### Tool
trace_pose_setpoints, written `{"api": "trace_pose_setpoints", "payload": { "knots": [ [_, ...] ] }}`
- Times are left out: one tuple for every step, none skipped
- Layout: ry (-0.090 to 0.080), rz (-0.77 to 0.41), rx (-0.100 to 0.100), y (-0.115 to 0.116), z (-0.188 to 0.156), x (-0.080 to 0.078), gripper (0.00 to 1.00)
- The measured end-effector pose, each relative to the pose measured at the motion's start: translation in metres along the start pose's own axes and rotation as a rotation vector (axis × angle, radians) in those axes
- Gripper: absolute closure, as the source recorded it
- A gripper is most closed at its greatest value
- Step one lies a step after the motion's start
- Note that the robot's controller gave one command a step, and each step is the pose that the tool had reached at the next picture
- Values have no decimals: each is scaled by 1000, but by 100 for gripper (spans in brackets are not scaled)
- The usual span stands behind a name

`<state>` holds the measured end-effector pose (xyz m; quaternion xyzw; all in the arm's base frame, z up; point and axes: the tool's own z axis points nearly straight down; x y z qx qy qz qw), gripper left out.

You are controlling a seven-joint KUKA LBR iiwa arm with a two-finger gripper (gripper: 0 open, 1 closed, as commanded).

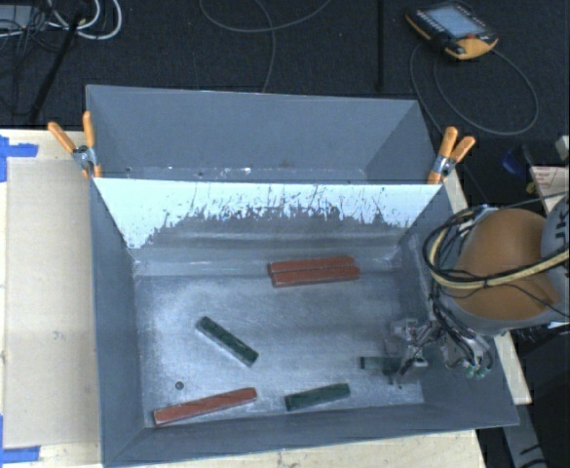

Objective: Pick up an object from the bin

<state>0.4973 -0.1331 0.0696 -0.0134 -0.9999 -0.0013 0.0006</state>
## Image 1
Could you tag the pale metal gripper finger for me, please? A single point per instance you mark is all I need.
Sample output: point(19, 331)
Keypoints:
point(412, 363)
point(401, 332)

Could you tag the dark green flat block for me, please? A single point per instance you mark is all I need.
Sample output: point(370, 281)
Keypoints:
point(227, 340)
point(374, 362)
point(317, 396)

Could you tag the red-brown flat block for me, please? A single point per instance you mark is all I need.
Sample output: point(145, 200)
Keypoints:
point(316, 277)
point(311, 262)
point(205, 406)

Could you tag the grey metal bin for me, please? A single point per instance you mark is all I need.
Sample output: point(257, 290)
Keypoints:
point(275, 339)

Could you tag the pale wood flat board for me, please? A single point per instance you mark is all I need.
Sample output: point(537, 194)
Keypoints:
point(50, 300)

